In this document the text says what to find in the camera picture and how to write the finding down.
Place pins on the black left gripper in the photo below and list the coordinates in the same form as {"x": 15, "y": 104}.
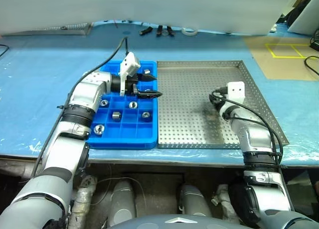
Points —
{"x": 132, "y": 85}

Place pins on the metal nut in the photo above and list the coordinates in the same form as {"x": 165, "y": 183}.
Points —
{"x": 98, "y": 129}
{"x": 146, "y": 71}
{"x": 116, "y": 116}
{"x": 103, "y": 103}
{"x": 133, "y": 105}

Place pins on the metal nut compartment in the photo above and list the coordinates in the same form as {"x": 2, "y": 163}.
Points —
{"x": 146, "y": 114}

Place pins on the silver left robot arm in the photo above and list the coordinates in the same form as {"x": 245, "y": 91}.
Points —
{"x": 84, "y": 94}

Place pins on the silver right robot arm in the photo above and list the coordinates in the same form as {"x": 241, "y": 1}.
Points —
{"x": 256, "y": 137}

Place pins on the blue compartment tray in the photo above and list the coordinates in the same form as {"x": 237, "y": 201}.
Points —
{"x": 129, "y": 134}

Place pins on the perforated metal tray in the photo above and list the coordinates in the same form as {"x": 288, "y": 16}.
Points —
{"x": 184, "y": 102}

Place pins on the small black plastic part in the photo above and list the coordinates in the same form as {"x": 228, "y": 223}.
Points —
{"x": 159, "y": 31}
{"x": 170, "y": 32}
{"x": 146, "y": 31}

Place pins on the large white backdrop panel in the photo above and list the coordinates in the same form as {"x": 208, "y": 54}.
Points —
{"x": 149, "y": 5}

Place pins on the perforated metal strip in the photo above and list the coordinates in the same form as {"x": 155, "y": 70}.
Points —
{"x": 62, "y": 30}

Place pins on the grey rounded shell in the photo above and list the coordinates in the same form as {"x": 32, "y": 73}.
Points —
{"x": 194, "y": 201}
{"x": 123, "y": 201}

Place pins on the brown cardboard sheet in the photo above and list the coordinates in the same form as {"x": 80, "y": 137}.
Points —
{"x": 274, "y": 69}

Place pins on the dark grey curved cover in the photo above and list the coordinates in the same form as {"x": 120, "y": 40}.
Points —
{"x": 174, "y": 222}

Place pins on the leaning white board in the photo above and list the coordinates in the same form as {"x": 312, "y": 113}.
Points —
{"x": 306, "y": 20}

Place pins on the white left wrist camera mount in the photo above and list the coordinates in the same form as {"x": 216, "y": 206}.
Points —
{"x": 129, "y": 62}

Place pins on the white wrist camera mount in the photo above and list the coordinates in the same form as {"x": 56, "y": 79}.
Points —
{"x": 129, "y": 62}
{"x": 235, "y": 89}

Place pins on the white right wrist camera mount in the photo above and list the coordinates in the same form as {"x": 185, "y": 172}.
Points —
{"x": 235, "y": 89}

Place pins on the crinkled silver wrapped post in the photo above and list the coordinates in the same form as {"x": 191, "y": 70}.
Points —
{"x": 224, "y": 204}
{"x": 82, "y": 201}

